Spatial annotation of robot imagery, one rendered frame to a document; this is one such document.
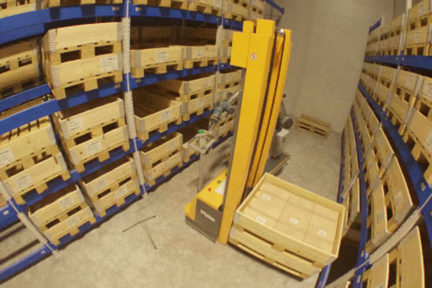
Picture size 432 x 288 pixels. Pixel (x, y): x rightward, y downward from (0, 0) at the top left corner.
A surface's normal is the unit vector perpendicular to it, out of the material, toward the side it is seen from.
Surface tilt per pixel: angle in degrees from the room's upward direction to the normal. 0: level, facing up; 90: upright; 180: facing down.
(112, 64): 90
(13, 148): 90
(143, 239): 0
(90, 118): 90
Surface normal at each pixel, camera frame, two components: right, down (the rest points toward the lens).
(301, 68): -0.58, 0.33
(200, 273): 0.08, -0.88
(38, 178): 0.80, 0.33
